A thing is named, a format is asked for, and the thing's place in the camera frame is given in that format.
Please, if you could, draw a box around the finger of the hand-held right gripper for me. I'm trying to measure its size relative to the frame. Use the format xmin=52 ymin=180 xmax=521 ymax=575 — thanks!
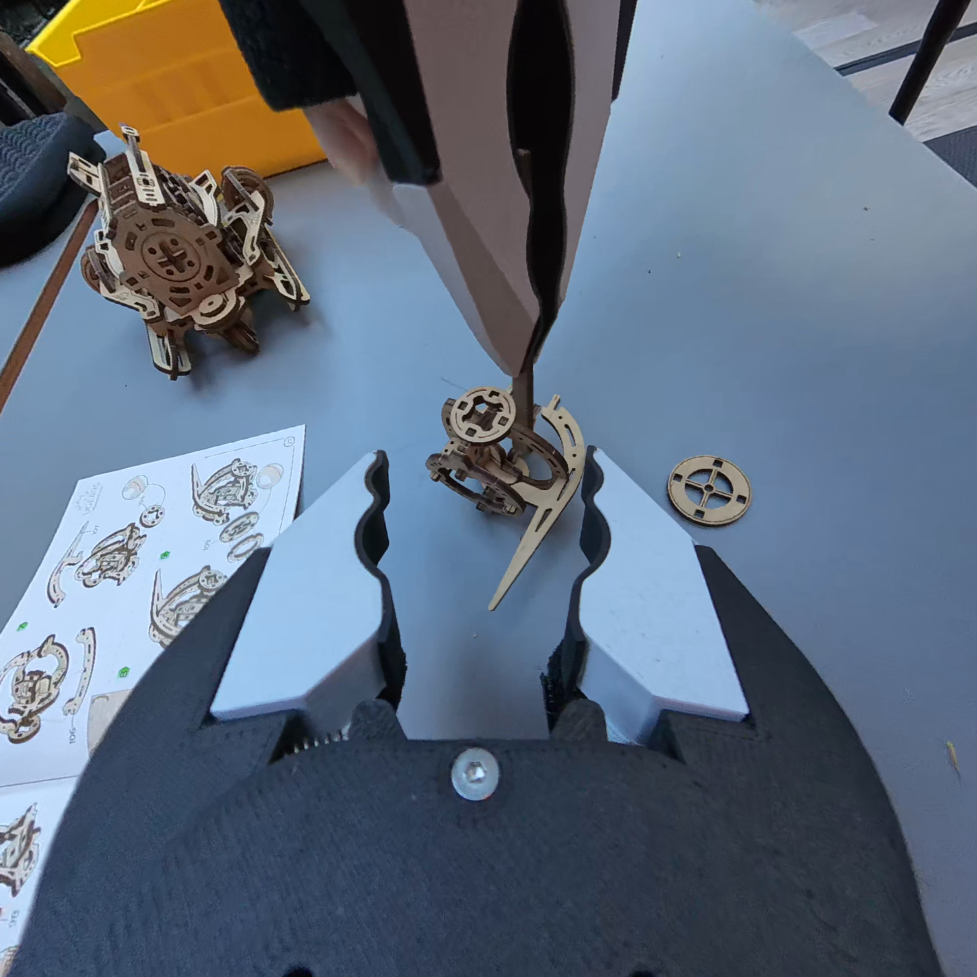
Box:
xmin=534 ymin=0 xmax=623 ymax=375
xmin=393 ymin=0 xmax=551 ymax=379

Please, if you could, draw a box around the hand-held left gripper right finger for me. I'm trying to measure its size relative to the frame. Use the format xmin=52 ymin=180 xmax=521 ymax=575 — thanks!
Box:
xmin=542 ymin=446 xmax=751 ymax=746

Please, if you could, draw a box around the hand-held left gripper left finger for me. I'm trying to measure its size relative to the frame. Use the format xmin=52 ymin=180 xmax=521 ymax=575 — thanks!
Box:
xmin=210 ymin=450 xmax=406 ymax=737

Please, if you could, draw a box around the small wooden model assembly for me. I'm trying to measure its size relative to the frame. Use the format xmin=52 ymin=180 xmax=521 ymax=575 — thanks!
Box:
xmin=426 ymin=385 xmax=589 ymax=613

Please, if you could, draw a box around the large wooden mechanical model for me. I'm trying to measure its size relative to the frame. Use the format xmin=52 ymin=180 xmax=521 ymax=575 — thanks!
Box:
xmin=67 ymin=126 xmax=312 ymax=380

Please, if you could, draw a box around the person's right hand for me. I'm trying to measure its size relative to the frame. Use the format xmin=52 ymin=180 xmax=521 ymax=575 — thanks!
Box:
xmin=307 ymin=98 xmax=381 ymax=186

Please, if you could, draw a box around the spoked wooden wheel disc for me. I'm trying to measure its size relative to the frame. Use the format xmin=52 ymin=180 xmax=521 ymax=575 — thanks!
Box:
xmin=668 ymin=455 xmax=753 ymax=528

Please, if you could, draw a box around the white assembly instruction booklet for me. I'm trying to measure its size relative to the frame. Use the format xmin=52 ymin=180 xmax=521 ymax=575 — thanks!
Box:
xmin=0 ymin=423 xmax=308 ymax=966

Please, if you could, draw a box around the yellow plastic bin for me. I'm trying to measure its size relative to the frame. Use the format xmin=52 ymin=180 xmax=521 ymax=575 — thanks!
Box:
xmin=26 ymin=0 xmax=329 ymax=180

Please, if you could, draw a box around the black metal leg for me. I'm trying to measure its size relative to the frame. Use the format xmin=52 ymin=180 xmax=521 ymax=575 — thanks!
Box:
xmin=887 ymin=0 xmax=972 ymax=127

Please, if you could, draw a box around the dark grey cushion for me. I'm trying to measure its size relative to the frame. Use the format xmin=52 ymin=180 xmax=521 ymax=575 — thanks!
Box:
xmin=0 ymin=113 xmax=108 ymax=270

